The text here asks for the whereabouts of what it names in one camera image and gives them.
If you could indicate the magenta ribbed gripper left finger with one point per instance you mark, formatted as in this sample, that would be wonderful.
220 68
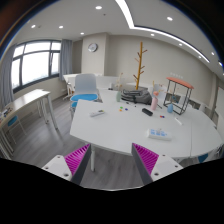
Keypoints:
72 166

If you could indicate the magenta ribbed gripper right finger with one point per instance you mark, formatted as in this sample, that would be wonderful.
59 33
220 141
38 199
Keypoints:
151 165

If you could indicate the white power strip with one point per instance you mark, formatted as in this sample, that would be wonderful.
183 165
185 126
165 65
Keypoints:
158 134

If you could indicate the white round table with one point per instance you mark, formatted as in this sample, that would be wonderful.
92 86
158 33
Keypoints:
122 124

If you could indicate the black rectangular case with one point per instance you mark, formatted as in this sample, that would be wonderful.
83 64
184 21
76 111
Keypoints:
146 111

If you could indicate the white remote control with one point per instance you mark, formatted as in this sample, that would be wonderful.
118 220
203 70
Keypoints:
99 112

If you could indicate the light blue cup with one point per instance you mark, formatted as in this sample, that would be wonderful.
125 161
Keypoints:
170 108

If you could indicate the pink bottle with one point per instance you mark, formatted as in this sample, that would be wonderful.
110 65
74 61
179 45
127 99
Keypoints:
154 100

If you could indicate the grey backpack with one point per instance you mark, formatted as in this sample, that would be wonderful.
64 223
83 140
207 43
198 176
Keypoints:
137 96

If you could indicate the pale green vase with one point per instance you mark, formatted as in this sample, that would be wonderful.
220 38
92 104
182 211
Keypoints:
118 96

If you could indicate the orange top metal stand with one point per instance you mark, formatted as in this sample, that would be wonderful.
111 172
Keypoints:
178 93

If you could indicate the white side desk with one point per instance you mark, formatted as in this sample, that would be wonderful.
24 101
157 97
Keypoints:
20 105

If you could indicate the white chair blue seat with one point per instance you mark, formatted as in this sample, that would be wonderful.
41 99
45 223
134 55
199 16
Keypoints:
85 89

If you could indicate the wooden coat rack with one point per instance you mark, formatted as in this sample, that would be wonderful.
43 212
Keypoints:
140 70

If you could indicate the window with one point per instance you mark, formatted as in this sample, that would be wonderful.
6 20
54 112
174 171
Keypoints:
34 61

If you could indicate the grey curtain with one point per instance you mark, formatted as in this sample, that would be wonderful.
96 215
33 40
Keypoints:
65 64

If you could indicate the round wall clock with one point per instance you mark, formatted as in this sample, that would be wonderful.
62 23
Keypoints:
92 47

